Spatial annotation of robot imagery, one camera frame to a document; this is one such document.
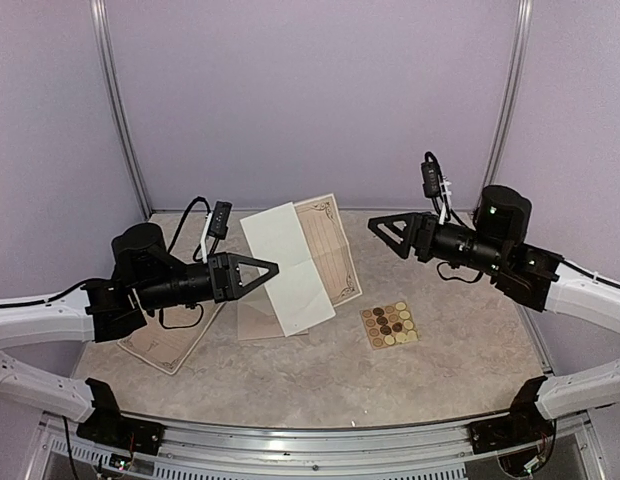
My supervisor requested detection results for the translucent pink envelope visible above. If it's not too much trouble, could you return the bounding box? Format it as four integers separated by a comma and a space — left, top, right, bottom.
237, 287, 284, 341

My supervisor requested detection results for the round sticker seal sheet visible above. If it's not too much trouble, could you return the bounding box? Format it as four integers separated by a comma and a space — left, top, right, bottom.
360, 300, 420, 350

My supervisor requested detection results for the right aluminium corner post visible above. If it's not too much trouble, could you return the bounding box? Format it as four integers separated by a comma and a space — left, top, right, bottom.
481, 0, 534, 189

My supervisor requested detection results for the left aluminium corner post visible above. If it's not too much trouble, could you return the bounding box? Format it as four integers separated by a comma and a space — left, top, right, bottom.
89, 0, 153, 219

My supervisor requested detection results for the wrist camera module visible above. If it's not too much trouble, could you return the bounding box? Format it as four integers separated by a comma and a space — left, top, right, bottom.
421, 151, 443, 199
208, 201, 232, 240

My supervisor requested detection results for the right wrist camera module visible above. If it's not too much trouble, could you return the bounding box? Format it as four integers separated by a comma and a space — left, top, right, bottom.
421, 151, 443, 199

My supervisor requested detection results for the aluminium corner post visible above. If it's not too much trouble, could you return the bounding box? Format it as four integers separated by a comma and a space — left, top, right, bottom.
89, 0, 153, 219
481, 0, 534, 189

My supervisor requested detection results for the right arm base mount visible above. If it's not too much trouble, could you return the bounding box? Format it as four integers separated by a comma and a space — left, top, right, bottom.
468, 376, 555, 454

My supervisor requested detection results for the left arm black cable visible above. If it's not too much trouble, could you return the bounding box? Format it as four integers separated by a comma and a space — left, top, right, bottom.
167, 196, 222, 262

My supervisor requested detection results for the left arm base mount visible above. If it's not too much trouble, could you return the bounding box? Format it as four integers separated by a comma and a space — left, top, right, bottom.
76, 378, 165, 456

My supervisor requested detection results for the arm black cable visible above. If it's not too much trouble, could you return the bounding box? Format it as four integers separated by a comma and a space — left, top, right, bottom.
167, 196, 222, 262
436, 261, 486, 285

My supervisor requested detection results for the front aluminium frame rail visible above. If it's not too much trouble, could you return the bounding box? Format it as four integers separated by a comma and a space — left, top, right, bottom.
19, 409, 606, 480

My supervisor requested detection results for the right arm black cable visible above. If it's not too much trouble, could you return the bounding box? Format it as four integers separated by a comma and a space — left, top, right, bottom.
436, 261, 486, 285

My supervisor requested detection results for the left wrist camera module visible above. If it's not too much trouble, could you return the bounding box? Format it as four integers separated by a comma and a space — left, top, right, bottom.
208, 201, 232, 240

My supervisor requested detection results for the beige lined letter paper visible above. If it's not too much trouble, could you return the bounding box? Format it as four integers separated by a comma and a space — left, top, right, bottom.
240, 193, 363, 337

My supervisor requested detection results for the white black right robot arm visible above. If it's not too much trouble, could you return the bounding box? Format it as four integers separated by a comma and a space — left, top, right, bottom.
368, 185, 620, 444

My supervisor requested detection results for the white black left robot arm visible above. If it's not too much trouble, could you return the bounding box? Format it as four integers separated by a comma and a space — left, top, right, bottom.
0, 223, 279, 445

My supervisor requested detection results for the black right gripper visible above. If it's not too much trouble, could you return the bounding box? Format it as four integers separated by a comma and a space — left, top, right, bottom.
368, 211, 507, 276

